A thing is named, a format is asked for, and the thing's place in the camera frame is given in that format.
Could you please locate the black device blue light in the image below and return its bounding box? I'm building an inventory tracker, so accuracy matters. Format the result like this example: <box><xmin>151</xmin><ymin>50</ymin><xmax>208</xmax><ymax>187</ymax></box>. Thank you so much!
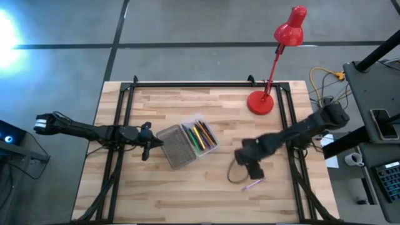
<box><xmin>0</xmin><ymin>120</ymin><xmax>51</xmax><ymax>181</ymax></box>

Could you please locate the black smartphone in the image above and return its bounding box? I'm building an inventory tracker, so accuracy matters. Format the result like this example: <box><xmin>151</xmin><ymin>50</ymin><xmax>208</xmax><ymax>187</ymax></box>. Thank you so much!
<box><xmin>370</xmin><ymin>108</ymin><xmax>400</xmax><ymax>141</ymax></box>

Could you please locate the purple pen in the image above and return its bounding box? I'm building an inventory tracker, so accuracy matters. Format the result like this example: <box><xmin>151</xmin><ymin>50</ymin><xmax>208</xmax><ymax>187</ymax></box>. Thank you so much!
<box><xmin>241</xmin><ymin>177</ymin><xmax>267</xmax><ymax>192</ymax></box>

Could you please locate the green marker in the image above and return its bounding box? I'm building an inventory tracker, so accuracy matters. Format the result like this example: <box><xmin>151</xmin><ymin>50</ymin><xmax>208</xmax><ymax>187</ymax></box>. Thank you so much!
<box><xmin>188</xmin><ymin>129</ymin><xmax>201</xmax><ymax>153</ymax></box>

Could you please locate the yellow highlighter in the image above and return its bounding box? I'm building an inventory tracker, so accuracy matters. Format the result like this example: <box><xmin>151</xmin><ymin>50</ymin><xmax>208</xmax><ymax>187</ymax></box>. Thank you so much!
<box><xmin>192</xmin><ymin>124</ymin><xmax>206</xmax><ymax>151</ymax></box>

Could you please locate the grey side desk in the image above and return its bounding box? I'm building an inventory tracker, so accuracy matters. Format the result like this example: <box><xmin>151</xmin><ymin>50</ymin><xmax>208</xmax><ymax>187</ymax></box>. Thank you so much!
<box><xmin>342</xmin><ymin>59</ymin><xmax>400</xmax><ymax>143</ymax></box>

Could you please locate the clear plastic supply box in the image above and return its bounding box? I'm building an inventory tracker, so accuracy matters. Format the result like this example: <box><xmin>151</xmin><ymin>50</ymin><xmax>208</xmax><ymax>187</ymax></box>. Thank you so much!
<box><xmin>180</xmin><ymin>112</ymin><xmax>219</xmax><ymax>157</ymax></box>

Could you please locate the white mug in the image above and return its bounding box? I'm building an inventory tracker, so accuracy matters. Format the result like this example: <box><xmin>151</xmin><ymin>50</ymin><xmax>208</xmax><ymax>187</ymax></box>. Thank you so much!
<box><xmin>344</xmin><ymin>152</ymin><xmax>365</xmax><ymax>167</ymax></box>

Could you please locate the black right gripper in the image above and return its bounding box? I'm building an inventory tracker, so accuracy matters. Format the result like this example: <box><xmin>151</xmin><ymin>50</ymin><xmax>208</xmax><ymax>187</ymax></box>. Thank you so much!
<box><xmin>234</xmin><ymin>139</ymin><xmax>266</xmax><ymax>181</ymax></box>

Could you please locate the thin brown loop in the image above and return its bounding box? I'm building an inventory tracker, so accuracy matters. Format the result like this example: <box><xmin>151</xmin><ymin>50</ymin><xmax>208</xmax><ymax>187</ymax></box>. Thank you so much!
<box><xmin>226</xmin><ymin>157</ymin><xmax>251</xmax><ymax>184</ymax></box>

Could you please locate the black keyboard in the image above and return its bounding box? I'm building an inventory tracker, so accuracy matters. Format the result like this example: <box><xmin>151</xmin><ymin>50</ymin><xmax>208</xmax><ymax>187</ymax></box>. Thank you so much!
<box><xmin>371</xmin><ymin>161</ymin><xmax>400</xmax><ymax>204</ymax></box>

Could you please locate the black metal rig frame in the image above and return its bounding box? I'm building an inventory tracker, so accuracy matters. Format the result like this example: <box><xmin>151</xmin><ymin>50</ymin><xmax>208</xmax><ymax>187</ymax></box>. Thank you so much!
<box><xmin>71</xmin><ymin>74</ymin><xmax>337</xmax><ymax>224</ymax></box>

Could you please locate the dark grey pen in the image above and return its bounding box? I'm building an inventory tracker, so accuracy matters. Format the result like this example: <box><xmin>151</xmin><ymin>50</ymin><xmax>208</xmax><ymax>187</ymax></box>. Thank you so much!
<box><xmin>182</xmin><ymin>124</ymin><xmax>193</xmax><ymax>144</ymax></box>

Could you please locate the black pole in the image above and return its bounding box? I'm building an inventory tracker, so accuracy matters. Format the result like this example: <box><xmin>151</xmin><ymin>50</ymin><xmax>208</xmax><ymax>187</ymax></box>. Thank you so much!
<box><xmin>356</xmin><ymin>29</ymin><xmax>400</xmax><ymax>73</ymax></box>

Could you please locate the yellow cable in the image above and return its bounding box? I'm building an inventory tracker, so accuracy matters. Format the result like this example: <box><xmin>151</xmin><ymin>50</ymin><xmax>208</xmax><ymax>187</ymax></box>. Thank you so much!
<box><xmin>309</xmin><ymin>67</ymin><xmax>346</xmax><ymax>107</ymax></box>

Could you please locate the red desk lamp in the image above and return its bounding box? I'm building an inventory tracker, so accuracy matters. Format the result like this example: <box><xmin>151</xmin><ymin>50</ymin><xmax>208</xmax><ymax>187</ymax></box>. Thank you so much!
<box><xmin>246</xmin><ymin>5</ymin><xmax>308</xmax><ymax>116</ymax></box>

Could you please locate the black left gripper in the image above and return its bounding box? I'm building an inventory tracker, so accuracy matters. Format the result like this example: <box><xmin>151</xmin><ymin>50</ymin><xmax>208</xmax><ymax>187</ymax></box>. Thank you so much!
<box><xmin>137</xmin><ymin>121</ymin><xmax>164</xmax><ymax>162</ymax></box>

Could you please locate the white paper sheet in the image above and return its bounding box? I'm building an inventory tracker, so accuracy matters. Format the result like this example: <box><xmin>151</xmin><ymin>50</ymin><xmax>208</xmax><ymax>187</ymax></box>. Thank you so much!
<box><xmin>320</xmin><ymin>134</ymin><xmax>340</xmax><ymax>169</ymax></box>

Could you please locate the grey plastic box lid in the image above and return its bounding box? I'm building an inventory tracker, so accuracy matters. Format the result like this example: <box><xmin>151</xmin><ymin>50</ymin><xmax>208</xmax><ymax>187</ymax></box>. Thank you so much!
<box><xmin>156</xmin><ymin>124</ymin><xmax>198</xmax><ymax>171</ymax></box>

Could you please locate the black pen silver tip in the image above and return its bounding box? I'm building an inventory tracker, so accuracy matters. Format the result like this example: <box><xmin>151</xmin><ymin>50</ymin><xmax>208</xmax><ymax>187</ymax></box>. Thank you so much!
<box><xmin>199</xmin><ymin>120</ymin><xmax>218</xmax><ymax>145</ymax></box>

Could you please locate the orange wooden pencil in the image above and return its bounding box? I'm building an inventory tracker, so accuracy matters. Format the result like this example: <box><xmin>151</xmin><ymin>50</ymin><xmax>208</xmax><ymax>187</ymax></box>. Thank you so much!
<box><xmin>196</xmin><ymin>120</ymin><xmax>216</xmax><ymax>146</ymax></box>

